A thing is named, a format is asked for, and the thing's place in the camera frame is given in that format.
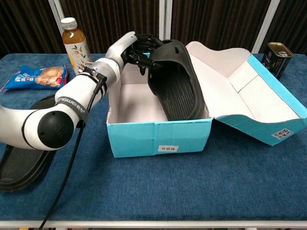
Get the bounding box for blue snack bag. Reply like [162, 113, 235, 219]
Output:
[0, 62, 70, 92]

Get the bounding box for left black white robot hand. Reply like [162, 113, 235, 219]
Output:
[105, 31, 166, 75]

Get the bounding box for light blue cardboard shoe box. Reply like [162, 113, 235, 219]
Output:
[106, 41, 307, 159]

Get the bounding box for tea bottle with white cap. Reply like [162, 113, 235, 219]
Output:
[60, 17, 93, 76]

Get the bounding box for grey metal partition post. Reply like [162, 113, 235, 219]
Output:
[250, 0, 281, 55]
[47, 0, 67, 55]
[158, 0, 172, 41]

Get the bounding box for black rubber slipper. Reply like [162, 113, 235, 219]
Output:
[0, 94, 57, 194]
[147, 39, 206, 120]

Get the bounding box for dark tin can gold lid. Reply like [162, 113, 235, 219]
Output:
[260, 42, 295, 80]

